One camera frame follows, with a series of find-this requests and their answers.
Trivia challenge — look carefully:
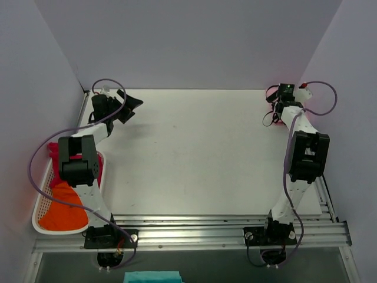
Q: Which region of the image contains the pink t-shirt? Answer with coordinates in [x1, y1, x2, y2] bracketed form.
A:
[262, 85, 283, 127]

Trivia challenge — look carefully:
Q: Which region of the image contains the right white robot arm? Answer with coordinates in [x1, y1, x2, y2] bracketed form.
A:
[261, 83, 330, 243]

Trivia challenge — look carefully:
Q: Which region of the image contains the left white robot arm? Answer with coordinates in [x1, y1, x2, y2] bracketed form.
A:
[58, 89, 143, 247]

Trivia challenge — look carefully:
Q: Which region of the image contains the magenta t-shirt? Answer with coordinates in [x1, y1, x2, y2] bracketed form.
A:
[47, 142, 104, 189]

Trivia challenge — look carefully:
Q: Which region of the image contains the orange t-shirt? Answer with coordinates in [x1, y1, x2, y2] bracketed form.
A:
[38, 182, 88, 232]

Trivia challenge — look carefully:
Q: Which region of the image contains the teal folded cloth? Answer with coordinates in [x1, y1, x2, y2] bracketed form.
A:
[123, 271, 183, 283]

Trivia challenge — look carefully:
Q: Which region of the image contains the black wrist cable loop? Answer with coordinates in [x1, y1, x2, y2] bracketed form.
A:
[262, 85, 283, 128]

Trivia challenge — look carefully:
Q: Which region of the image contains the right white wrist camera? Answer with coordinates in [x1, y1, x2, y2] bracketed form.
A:
[293, 87, 313, 104]

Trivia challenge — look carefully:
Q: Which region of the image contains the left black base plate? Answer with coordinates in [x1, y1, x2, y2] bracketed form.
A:
[84, 223, 139, 249]

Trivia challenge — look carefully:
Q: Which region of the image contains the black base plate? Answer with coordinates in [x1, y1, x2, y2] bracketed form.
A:
[243, 217, 297, 246]
[84, 223, 139, 249]

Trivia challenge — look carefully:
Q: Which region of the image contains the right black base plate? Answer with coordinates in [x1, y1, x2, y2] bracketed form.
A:
[243, 217, 297, 246]

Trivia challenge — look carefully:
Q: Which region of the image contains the aluminium extrusion rail frame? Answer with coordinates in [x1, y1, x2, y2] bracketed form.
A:
[32, 89, 354, 283]

